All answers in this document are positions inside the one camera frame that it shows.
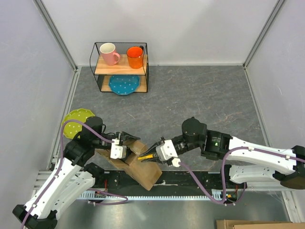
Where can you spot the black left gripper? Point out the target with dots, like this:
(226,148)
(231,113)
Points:
(125,136)

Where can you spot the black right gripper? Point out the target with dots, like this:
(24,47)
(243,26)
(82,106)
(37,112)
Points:
(152,149)

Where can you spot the yellow utility knife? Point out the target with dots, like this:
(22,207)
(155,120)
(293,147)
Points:
(151,156)

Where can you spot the brown cardboard express box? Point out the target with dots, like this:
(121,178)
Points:
(146,173)

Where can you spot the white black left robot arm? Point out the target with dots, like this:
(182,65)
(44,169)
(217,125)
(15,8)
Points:
(72,175)

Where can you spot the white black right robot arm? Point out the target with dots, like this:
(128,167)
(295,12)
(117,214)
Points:
(242,161)

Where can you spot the blue dotted plate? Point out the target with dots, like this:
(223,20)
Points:
(124,84)

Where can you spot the green dotted plate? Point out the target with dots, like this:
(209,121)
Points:
(72,128)

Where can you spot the orange ceramic mug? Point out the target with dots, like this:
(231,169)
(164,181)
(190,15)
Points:
(135,56)

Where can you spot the pink ceramic mug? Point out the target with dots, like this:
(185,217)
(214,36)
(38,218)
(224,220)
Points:
(109,54)

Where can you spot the cardboard sheet in corner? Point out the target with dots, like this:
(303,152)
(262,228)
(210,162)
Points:
(244,224)

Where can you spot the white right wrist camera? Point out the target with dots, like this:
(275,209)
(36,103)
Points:
(167,154)

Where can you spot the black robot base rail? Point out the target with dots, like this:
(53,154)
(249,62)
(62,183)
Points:
(170,183)

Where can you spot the black wire wooden shelf rack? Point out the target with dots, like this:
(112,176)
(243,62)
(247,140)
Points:
(102,72)

